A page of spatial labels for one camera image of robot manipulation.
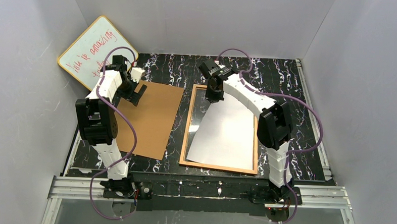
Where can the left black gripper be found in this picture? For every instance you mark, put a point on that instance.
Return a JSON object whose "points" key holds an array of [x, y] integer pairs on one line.
{"points": [[136, 94]]}

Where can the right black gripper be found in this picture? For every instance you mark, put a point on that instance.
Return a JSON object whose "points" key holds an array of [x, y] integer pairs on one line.
{"points": [[213, 95]]}

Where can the transparent acrylic sheet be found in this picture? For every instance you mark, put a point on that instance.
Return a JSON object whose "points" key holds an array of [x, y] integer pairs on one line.
{"points": [[197, 113]]}

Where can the printed photo of plant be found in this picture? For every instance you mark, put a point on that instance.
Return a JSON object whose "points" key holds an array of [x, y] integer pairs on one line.
{"points": [[224, 135]]}

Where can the orange wooden picture frame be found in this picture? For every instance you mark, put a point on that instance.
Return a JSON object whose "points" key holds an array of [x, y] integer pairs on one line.
{"points": [[216, 167]]}

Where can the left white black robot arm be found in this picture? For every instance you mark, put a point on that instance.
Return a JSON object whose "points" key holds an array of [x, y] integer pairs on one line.
{"points": [[96, 112]]}

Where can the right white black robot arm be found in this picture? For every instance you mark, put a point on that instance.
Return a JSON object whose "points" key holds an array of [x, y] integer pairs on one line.
{"points": [[274, 120]]}

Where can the brown cardboard backing board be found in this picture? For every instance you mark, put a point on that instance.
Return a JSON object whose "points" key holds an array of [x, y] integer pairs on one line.
{"points": [[153, 117]]}

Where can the whiteboard with red writing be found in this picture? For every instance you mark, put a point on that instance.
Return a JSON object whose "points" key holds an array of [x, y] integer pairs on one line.
{"points": [[84, 58]]}

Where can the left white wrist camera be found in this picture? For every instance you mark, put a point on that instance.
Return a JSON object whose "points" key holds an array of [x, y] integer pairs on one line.
{"points": [[136, 74]]}

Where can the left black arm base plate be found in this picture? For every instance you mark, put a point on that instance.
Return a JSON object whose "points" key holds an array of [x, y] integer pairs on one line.
{"points": [[127, 189]]}

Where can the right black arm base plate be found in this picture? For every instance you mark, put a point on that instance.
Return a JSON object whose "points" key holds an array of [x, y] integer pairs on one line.
{"points": [[265, 195]]}

